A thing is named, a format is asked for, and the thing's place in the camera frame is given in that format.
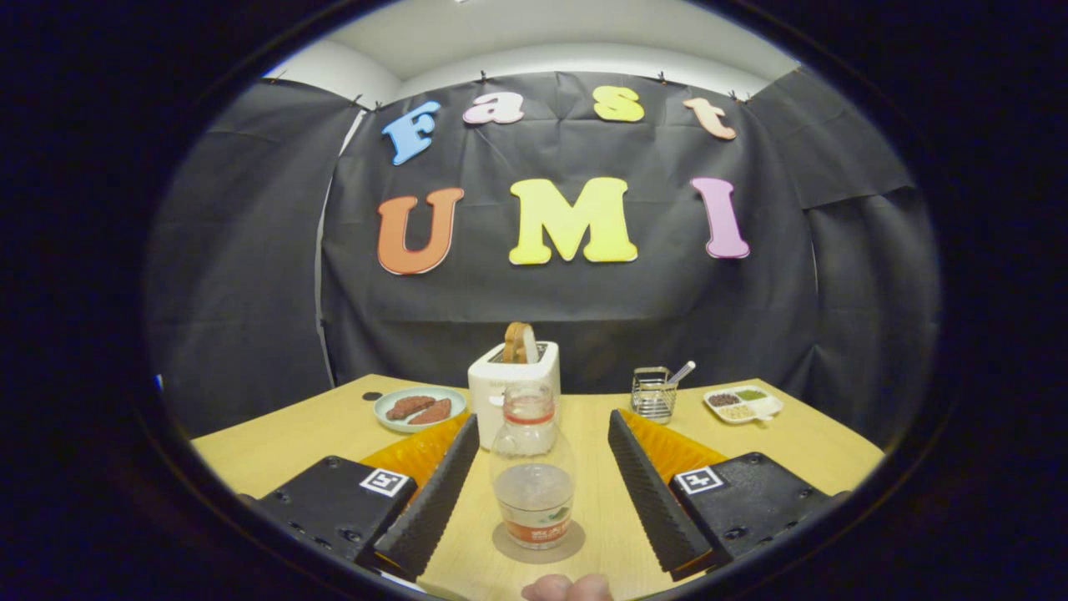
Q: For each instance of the toasted bread slice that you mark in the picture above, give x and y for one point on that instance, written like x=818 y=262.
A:
x=517 y=342

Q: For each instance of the clear plastic juice bottle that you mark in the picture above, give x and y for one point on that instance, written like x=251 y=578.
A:
x=532 y=492

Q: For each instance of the white spoon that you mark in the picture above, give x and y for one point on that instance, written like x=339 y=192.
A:
x=682 y=371

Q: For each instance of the pale green plate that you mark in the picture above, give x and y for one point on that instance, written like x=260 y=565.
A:
x=392 y=421

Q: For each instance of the brown meat piece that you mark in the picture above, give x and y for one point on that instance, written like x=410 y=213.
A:
x=434 y=412
x=405 y=406

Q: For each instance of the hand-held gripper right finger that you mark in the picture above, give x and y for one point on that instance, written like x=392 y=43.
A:
x=655 y=509

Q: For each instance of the white divided bean dish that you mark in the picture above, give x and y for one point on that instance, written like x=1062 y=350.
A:
x=743 y=405

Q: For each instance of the black backdrop cloth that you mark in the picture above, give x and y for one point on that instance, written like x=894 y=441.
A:
x=584 y=309

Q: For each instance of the white toaster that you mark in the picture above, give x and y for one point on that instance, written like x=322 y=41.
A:
x=488 y=384

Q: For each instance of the wooden table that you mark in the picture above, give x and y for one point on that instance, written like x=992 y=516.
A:
x=801 y=451

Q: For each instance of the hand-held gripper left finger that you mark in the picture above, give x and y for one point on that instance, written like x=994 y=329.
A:
x=434 y=501

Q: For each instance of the round brown coaster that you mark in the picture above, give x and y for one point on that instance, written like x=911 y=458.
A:
x=576 y=542

